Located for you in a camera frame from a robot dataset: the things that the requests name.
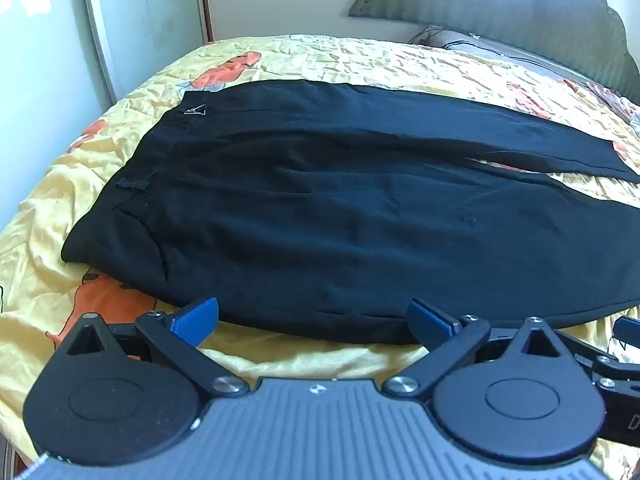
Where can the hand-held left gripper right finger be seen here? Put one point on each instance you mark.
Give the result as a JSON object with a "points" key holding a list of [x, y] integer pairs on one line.
{"points": [[430, 320]]}

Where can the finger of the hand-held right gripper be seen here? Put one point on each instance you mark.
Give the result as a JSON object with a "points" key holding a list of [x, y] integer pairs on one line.
{"points": [[620, 370], [629, 329]]}

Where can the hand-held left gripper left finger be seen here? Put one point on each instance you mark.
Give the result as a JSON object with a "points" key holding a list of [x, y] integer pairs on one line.
{"points": [[197, 317]]}

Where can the black pants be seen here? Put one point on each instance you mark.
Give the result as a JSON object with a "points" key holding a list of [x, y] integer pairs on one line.
{"points": [[300, 210]]}

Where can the yellow printed bedsheet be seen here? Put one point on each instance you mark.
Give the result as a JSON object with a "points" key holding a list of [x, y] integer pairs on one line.
{"points": [[350, 60]]}

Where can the grey pillow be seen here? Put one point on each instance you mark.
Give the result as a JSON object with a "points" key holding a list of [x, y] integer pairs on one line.
{"points": [[505, 55]]}

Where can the white refrigerator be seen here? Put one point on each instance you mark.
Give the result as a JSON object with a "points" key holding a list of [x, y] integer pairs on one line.
{"points": [[50, 60]]}

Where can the wooden door trim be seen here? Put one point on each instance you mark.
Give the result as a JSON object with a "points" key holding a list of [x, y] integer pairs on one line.
{"points": [[205, 0]]}

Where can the grey-green scalloped headboard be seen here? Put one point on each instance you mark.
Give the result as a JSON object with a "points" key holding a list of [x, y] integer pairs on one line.
{"points": [[500, 5]]}

